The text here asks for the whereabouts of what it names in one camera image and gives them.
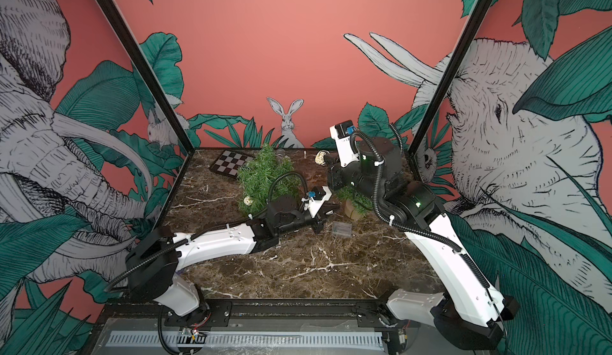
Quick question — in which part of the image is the small green christmas tree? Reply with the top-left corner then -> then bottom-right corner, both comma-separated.
335,186 -> 373,221

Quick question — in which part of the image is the large green christmas tree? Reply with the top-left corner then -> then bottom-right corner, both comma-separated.
237,145 -> 294,216

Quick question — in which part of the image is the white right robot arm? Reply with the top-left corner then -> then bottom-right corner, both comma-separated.
324,121 -> 520,352

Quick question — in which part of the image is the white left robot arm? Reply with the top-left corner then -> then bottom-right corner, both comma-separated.
106,186 -> 338,331

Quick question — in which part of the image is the clear plastic box right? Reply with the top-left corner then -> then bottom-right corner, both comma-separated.
331,221 -> 352,238

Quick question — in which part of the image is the brown checkered chess board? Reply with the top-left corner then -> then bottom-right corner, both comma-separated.
209,149 -> 254,179

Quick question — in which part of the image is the white ventilation grille strip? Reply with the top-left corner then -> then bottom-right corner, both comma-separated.
104,330 -> 386,350

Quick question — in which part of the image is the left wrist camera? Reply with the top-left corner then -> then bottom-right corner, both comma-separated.
303,185 -> 332,218

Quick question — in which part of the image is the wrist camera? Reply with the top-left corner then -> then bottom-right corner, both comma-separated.
303,185 -> 332,218
330,120 -> 358,168

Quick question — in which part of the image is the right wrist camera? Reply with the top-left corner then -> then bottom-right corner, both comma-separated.
330,120 -> 358,168

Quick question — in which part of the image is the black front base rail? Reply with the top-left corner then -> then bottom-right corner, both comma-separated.
95,298 -> 484,330

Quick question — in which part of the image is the black right corner post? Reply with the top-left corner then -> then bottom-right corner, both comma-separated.
407,0 -> 493,157

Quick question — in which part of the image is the black corner post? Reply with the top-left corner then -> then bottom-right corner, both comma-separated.
407,0 -> 493,157
96,0 -> 195,154

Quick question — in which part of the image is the black left corner post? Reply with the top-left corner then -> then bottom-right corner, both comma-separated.
96,0 -> 195,154

